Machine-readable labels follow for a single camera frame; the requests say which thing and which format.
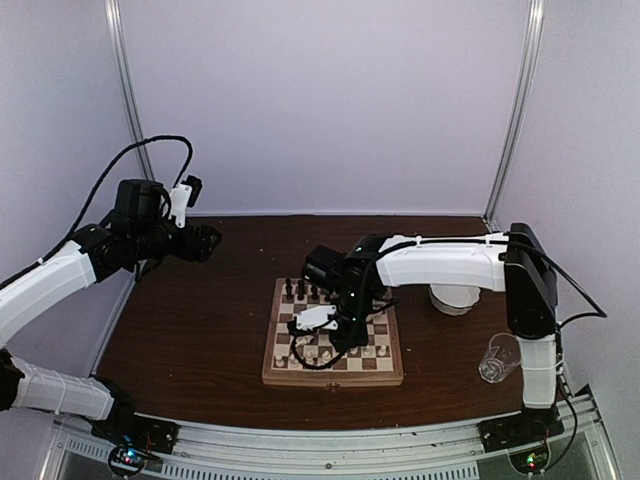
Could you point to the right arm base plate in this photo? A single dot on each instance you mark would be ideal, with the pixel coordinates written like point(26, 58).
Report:
point(514, 431)

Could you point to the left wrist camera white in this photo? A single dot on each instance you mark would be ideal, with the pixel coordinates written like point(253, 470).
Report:
point(183, 196)

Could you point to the aluminium front rail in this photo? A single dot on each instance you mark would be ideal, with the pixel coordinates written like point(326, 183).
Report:
point(441, 451)

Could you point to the white scalloped bowl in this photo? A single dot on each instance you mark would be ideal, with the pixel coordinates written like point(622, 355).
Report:
point(454, 300)

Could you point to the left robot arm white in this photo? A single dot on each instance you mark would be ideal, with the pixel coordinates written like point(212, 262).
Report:
point(78, 261)

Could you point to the dark rook far piece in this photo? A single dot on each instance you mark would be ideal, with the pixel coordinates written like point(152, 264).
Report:
point(288, 290)

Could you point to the right aluminium corner post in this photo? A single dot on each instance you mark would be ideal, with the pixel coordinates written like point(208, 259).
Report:
point(529, 60)

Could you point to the wooden chess board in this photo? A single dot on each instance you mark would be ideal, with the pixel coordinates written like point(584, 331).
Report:
point(349, 371)

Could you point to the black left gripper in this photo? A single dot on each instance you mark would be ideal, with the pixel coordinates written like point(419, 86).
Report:
point(201, 251)

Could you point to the clear plastic cup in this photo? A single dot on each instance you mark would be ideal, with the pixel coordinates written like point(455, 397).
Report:
point(500, 358)

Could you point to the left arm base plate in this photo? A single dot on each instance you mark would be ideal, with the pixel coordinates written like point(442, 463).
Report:
point(124, 427)

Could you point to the left aluminium corner post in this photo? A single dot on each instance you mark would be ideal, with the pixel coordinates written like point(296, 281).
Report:
point(116, 32)

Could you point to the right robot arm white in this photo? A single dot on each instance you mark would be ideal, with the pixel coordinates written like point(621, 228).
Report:
point(456, 270)

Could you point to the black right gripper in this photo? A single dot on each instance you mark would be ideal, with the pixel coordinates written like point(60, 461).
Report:
point(357, 338)

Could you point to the aluminium corner post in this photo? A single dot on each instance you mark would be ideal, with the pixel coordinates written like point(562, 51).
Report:
point(116, 32)
point(529, 60)

